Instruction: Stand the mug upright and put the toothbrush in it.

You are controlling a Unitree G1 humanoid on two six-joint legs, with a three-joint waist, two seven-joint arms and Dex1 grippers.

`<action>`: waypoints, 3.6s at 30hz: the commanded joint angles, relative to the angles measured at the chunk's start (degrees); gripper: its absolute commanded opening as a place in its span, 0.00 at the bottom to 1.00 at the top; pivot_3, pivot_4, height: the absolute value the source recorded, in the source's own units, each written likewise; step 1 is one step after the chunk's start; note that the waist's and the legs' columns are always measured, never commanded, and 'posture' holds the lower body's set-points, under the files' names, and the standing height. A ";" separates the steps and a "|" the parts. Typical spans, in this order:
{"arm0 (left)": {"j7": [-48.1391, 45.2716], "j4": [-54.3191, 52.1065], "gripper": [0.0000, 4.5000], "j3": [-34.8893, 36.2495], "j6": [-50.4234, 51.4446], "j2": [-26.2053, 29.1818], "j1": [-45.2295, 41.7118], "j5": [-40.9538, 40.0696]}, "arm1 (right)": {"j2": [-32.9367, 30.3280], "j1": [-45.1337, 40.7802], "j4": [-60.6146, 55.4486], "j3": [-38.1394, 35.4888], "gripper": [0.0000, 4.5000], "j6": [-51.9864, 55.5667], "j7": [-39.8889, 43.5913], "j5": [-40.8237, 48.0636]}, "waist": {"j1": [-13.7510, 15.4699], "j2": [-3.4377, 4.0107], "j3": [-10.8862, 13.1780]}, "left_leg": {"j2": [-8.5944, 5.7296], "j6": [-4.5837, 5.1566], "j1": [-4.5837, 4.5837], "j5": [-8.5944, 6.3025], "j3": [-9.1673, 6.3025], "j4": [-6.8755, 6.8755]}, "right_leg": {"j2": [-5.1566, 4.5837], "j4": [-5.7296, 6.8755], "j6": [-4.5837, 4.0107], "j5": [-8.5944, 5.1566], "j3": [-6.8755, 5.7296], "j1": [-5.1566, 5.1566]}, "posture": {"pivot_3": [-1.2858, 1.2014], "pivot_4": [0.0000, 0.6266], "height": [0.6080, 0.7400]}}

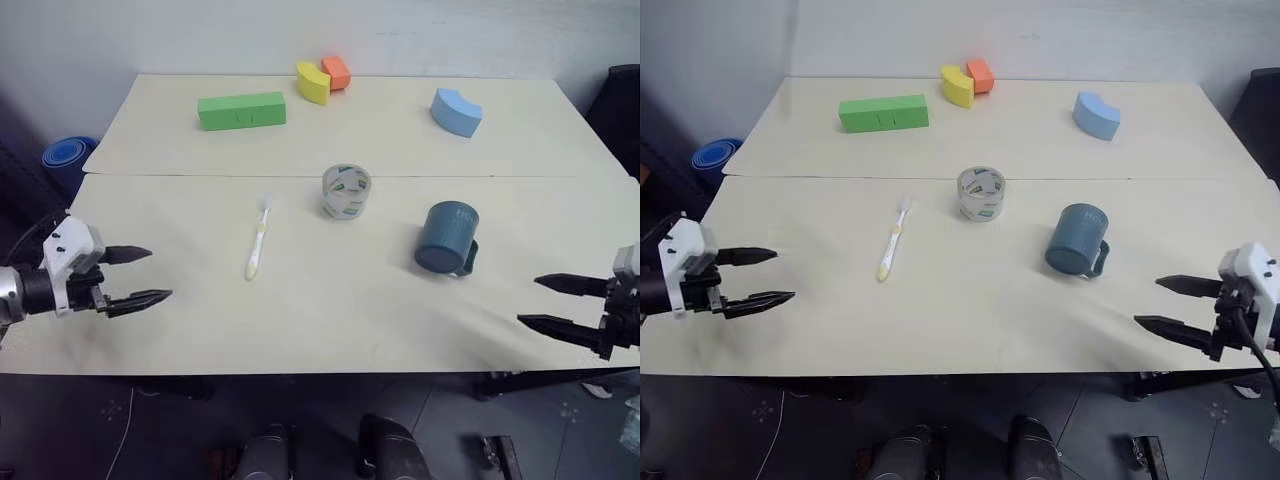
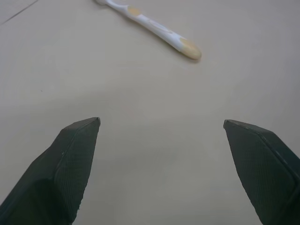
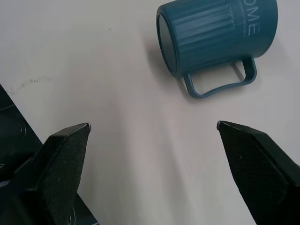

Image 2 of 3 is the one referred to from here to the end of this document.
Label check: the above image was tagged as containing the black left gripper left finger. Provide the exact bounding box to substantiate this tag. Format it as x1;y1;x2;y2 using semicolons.
0;117;102;225

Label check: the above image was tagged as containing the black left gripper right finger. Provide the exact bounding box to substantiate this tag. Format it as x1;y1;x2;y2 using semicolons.
223;119;300;225

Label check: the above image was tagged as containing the white and yellow toothbrush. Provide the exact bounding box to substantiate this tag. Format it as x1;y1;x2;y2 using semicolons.
92;0;203;61

